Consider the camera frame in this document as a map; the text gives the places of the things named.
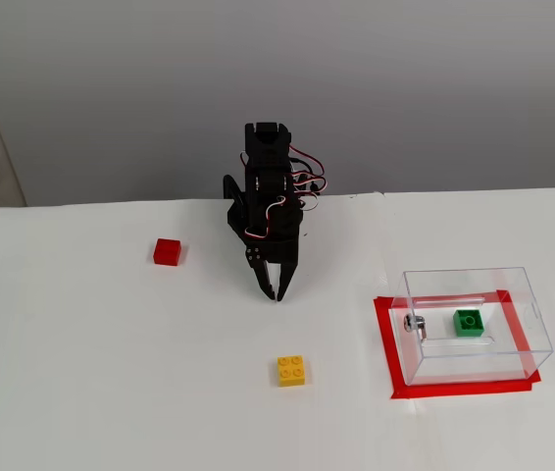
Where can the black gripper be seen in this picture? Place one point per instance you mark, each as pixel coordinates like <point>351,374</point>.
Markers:
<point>277,254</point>

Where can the green lego brick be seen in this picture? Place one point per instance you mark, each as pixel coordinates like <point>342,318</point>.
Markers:
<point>469,324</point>

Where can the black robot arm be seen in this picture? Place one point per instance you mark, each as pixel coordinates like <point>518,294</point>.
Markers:
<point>264,147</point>

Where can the yellow lego brick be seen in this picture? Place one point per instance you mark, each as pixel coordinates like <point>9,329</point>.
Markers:
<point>291,371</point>

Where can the red lego brick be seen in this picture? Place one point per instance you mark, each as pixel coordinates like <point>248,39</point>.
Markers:
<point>167,251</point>

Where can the silver box lock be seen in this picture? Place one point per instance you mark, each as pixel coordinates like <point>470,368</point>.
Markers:
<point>415,325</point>

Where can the transparent plastic box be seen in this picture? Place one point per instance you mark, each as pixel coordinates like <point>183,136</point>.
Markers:
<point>473,363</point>

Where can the black table clamp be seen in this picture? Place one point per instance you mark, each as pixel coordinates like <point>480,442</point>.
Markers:
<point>232,189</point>

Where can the red tape square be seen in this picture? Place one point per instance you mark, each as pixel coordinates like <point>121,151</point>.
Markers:
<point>385,338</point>

